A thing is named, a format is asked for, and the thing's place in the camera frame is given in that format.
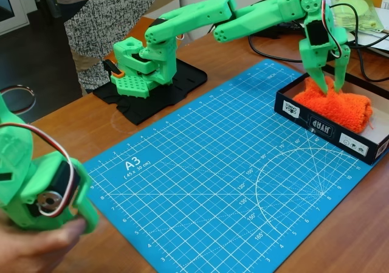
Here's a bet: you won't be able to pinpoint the orange terry cloth towel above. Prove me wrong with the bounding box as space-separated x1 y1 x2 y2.
292 77 374 134

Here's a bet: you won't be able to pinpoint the green leader arm handle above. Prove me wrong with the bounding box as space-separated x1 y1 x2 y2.
0 92 100 235

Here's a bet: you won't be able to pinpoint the person's bare hand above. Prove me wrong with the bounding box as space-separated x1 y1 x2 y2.
0 207 88 273

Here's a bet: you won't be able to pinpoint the white paper sheets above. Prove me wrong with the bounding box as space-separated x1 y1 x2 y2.
331 0 389 58

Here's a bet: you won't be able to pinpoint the black cardboard box tray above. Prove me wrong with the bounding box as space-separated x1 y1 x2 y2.
274 62 389 166

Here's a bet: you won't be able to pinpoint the black power adapter brick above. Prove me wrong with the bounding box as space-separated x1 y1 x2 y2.
248 26 282 40

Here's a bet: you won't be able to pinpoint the clear bag with green parts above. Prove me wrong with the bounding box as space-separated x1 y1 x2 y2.
329 0 385 33

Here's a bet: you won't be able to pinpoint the blue A3 cutting mat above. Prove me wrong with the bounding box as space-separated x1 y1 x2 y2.
82 58 373 273

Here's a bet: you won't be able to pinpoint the black and orange table clamp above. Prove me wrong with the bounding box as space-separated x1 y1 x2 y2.
102 59 125 80

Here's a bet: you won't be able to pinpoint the person in speckled grey clothing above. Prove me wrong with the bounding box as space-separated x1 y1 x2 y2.
51 0 181 95

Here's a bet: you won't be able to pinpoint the white framed glass door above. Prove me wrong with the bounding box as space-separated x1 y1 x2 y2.
0 0 30 36

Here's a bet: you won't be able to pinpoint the red white black servo wire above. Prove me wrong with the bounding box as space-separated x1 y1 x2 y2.
320 0 345 58

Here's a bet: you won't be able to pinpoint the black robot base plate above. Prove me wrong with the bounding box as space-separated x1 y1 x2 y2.
92 58 208 125

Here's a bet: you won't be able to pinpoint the red white black leader wire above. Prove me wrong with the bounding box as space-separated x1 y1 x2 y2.
0 122 75 218
0 85 36 116

